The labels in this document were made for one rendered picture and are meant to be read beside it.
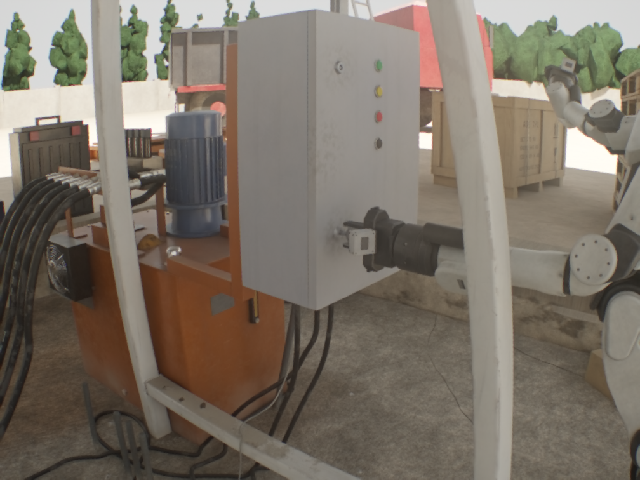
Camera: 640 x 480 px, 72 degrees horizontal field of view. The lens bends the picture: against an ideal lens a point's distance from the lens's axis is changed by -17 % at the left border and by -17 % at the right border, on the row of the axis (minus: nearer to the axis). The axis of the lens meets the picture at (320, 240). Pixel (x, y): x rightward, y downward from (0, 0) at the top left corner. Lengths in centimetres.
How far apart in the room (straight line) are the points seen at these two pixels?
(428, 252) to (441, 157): 350
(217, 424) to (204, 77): 830
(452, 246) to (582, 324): 160
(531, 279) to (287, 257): 51
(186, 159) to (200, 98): 765
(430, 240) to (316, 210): 24
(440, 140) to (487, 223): 369
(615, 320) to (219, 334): 114
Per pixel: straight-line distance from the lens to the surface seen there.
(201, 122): 176
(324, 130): 101
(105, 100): 140
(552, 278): 84
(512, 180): 404
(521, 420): 193
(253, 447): 135
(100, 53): 140
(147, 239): 173
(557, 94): 160
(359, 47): 110
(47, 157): 335
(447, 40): 72
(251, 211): 114
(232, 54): 116
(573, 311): 246
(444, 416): 189
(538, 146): 451
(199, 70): 938
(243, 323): 170
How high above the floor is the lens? 108
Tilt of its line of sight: 16 degrees down
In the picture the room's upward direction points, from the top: straight up
